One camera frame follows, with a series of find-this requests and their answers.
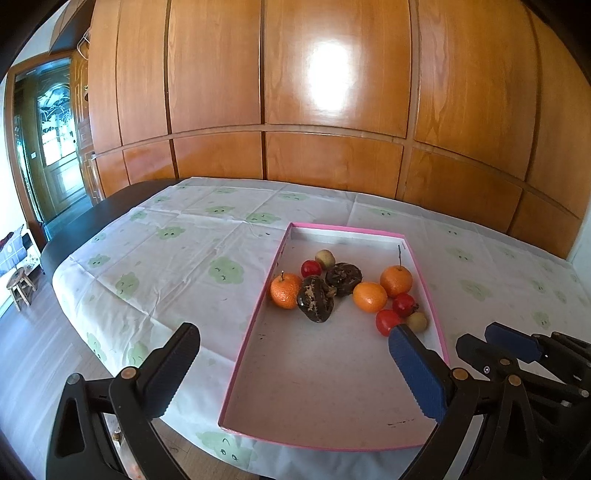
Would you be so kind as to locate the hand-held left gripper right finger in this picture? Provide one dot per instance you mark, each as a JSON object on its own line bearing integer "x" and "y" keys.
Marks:
{"x": 415, "y": 369}

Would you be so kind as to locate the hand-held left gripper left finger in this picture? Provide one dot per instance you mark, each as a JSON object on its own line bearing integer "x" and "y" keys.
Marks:
{"x": 173, "y": 364}

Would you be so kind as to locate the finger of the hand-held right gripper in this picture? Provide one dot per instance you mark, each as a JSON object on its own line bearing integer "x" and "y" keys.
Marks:
{"x": 512, "y": 341}
{"x": 475, "y": 353}

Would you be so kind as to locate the round greenish-brown kiwi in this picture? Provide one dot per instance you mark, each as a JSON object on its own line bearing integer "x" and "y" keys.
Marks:
{"x": 325, "y": 258}
{"x": 418, "y": 321}

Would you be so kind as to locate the red cherry tomato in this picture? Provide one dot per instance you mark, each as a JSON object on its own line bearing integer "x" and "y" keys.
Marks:
{"x": 311, "y": 268}
{"x": 385, "y": 321}

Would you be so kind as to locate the red tomato with stem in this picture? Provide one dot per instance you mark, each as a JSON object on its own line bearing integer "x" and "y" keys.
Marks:
{"x": 405, "y": 304}

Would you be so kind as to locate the stemless orange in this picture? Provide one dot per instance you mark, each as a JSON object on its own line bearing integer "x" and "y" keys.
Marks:
{"x": 369, "y": 297}

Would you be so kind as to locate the orange with long stem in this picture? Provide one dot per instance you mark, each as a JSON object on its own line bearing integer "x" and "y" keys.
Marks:
{"x": 396, "y": 281}

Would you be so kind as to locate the pink cardboard tray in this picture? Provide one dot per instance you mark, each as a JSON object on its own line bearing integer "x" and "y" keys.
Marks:
{"x": 323, "y": 378}

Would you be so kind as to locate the dark brown mushroom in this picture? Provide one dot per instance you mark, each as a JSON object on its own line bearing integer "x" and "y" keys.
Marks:
{"x": 316, "y": 302}
{"x": 344, "y": 279}

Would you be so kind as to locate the orange with short stem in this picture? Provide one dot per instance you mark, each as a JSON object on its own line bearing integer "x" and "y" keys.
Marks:
{"x": 285, "y": 290}

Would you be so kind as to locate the white cloud print tablecloth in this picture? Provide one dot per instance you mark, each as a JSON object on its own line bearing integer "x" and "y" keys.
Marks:
{"x": 184, "y": 258}

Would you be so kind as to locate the small wooden stool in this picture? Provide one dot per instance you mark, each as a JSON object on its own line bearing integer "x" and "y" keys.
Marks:
{"x": 19, "y": 278}

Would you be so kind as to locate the black table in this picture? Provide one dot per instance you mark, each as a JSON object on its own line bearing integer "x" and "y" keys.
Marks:
{"x": 92, "y": 207}

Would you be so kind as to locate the chair with plaid cushion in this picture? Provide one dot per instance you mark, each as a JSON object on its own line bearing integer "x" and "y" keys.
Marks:
{"x": 11, "y": 251}

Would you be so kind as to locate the wooden panelled wardrobe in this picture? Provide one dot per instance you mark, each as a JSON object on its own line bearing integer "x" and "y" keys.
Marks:
{"x": 323, "y": 161}

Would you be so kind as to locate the wooden glass door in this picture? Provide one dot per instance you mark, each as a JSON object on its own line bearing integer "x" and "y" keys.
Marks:
{"x": 51, "y": 152}

